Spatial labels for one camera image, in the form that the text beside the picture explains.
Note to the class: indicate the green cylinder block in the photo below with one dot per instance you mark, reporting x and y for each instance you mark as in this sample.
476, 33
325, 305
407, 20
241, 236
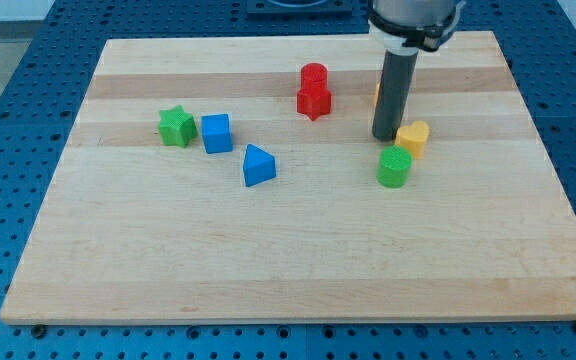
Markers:
394, 166

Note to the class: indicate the blue triangle block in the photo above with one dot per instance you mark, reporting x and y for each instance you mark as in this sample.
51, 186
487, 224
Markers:
258, 166

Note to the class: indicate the green star block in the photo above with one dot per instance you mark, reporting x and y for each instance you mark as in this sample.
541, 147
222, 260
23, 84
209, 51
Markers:
177, 127

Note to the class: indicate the yellow block behind rod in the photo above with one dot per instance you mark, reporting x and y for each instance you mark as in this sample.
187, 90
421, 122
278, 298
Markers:
376, 95

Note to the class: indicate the wooden board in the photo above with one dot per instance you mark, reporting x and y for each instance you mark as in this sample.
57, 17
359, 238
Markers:
133, 232

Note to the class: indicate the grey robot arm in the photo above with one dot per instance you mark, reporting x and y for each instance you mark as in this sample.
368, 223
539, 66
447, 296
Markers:
404, 28

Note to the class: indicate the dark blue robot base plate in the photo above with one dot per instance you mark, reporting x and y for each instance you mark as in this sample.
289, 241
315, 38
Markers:
260, 8

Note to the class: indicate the yellow heart block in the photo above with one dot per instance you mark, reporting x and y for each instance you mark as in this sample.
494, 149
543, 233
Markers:
413, 138

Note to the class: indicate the red cylinder block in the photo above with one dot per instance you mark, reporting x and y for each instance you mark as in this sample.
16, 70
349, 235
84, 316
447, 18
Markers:
314, 76

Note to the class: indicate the blue cube block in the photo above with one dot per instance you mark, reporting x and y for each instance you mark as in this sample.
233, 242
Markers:
216, 133

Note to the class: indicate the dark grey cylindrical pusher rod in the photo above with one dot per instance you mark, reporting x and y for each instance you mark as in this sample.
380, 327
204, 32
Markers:
396, 78

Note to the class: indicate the red star block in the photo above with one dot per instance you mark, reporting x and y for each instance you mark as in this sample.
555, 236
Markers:
314, 102

